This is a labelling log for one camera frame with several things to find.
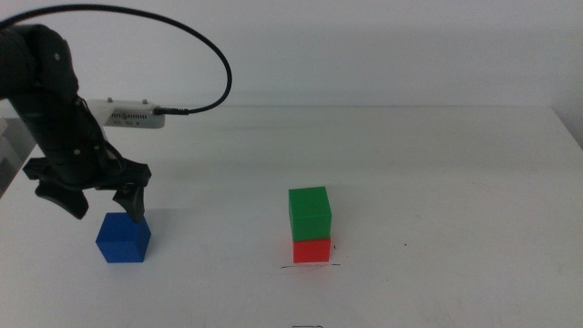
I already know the blue cube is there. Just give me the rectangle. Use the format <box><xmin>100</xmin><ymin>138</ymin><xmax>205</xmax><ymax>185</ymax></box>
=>
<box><xmin>95</xmin><ymin>211</ymin><xmax>152</xmax><ymax>264</ymax></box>

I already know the green cube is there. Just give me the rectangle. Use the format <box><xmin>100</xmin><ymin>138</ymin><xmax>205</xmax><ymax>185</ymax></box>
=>
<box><xmin>288</xmin><ymin>186</ymin><xmax>332</xmax><ymax>242</ymax></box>

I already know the red cube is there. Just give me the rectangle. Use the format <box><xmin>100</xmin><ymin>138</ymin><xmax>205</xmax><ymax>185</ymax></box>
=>
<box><xmin>292</xmin><ymin>237</ymin><xmax>332</xmax><ymax>264</ymax></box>

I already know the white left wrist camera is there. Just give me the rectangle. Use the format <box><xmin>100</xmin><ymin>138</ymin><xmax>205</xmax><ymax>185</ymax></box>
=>
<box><xmin>85</xmin><ymin>97</ymin><xmax>167</xmax><ymax>130</ymax></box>

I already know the long black camera cable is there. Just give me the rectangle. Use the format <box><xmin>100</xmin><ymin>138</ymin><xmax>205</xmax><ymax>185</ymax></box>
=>
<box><xmin>0</xmin><ymin>3</ymin><xmax>233</xmax><ymax>116</ymax></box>

